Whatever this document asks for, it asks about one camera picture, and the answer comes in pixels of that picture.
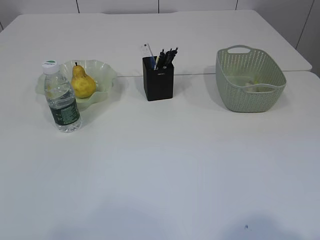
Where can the black pen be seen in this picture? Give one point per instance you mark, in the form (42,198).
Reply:
(161,59)
(173,54)
(167,57)

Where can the clear plastic ruler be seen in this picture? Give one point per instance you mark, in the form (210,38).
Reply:
(146,52)

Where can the yellow pear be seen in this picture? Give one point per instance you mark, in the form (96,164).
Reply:
(84,85)

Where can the yellow white waste paper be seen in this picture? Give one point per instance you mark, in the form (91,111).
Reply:
(251,86)

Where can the clear plastic water bottle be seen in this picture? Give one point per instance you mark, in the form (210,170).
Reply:
(60,97)

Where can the yellow utility knife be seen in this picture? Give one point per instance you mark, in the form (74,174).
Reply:
(156,62)

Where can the black square pen holder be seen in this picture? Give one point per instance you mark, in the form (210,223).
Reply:
(158,84)

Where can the green wavy glass plate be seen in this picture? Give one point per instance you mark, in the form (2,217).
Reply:
(101,72)

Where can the green woven plastic basket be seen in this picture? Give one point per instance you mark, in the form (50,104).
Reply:
(234,65)

